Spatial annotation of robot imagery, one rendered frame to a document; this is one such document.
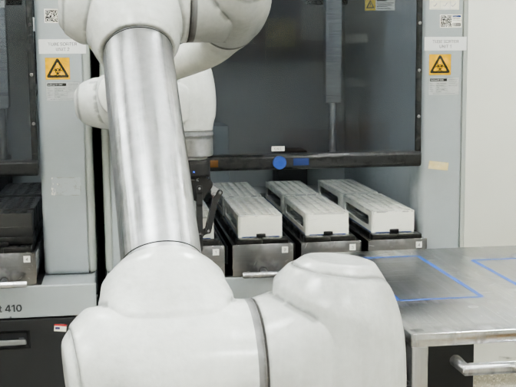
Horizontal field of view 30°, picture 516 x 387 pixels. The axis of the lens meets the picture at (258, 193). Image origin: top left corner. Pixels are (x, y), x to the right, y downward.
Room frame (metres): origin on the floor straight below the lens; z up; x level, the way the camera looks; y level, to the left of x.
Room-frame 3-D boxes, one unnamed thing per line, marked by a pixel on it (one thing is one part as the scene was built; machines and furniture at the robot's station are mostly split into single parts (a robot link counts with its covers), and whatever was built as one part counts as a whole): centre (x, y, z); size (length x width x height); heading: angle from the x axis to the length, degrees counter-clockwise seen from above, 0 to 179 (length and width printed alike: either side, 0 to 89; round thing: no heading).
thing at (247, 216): (2.26, 0.02, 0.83); 0.30 x 0.10 x 0.06; 8
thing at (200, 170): (2.04, 0.14, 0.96); 0.08 x 0.07 x 0.09; 98
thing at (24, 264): (2.32, 0.58, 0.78); 0.73 x 0.14 x 0.09; 8
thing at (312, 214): (2.28, -0.14, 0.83); 0.30 x 0.10 x 0.06; 8
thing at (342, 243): (2.41, -0.12, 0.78); 0.73 x 0.14 x 0.09; 8
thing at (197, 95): (2.04, 0.15, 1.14); 0.13 x 0.11 x 0.16; 102
